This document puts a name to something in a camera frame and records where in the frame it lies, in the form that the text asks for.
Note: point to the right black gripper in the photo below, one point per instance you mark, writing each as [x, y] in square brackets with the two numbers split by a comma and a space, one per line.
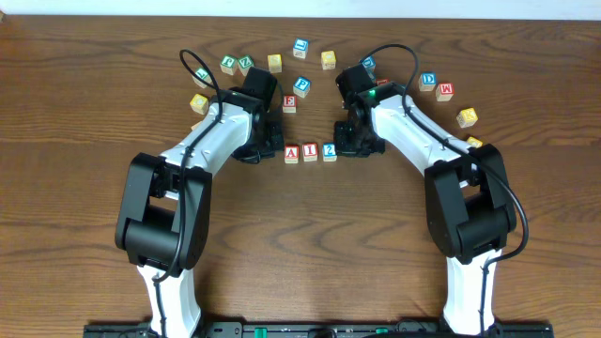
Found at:
[343, 147]

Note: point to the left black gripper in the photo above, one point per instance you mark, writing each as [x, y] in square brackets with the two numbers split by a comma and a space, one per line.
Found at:
[278, 145]

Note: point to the red A block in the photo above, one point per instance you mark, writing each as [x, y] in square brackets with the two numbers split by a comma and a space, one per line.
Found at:
[292, 154]

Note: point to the blue 2 block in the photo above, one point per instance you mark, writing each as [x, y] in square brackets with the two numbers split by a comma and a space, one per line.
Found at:
[329, 152]

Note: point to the red I block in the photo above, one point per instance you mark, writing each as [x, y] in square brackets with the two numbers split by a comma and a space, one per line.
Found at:
[310, 152]

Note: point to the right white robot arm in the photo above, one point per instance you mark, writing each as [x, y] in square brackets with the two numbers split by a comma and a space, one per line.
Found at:
[469, 212]

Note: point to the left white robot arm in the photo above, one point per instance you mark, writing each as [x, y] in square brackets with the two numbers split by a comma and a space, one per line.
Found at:
[164, 215]

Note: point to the red E block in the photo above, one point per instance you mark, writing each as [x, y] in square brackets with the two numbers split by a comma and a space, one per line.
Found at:
[289, 104]

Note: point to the blue P block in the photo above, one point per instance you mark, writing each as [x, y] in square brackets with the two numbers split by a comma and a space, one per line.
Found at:
[301, 87]

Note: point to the blue D block centre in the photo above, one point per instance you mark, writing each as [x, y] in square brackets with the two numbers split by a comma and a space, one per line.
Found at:
[369, 63]

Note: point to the blue d block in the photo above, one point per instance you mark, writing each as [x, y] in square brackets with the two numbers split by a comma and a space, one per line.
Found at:
[427, 81]
[369, 63]

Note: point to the yellow c block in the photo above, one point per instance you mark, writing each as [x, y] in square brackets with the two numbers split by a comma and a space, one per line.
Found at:
[472, 141]
[200, 104]

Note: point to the yellow S block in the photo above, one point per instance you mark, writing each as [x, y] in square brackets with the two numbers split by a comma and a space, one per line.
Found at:
[275, 63]

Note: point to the green Z block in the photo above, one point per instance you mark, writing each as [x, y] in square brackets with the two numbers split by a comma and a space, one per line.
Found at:
[245, 63]

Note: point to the yellow O block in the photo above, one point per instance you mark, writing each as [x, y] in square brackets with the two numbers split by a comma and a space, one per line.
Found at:
[328, 60]

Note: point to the blue D block right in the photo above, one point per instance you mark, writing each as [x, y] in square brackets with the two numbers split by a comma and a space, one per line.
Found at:
[427, 81]

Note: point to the green L block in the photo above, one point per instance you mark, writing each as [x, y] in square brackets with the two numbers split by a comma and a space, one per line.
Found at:
[201, 78]

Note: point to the blue L block top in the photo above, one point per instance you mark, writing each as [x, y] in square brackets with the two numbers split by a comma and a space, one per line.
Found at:
[300, 48]

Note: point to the red M block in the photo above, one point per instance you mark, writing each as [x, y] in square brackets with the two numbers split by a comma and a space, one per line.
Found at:
[444, 91]

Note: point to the yellow block right upper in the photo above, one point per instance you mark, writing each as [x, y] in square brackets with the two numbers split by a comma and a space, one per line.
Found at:
[467, 118]

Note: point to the yellow C block right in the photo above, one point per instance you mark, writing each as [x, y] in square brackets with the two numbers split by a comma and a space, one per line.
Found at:
[472, 141]

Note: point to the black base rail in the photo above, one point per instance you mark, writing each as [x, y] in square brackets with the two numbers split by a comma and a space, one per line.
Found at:
[404, 328]

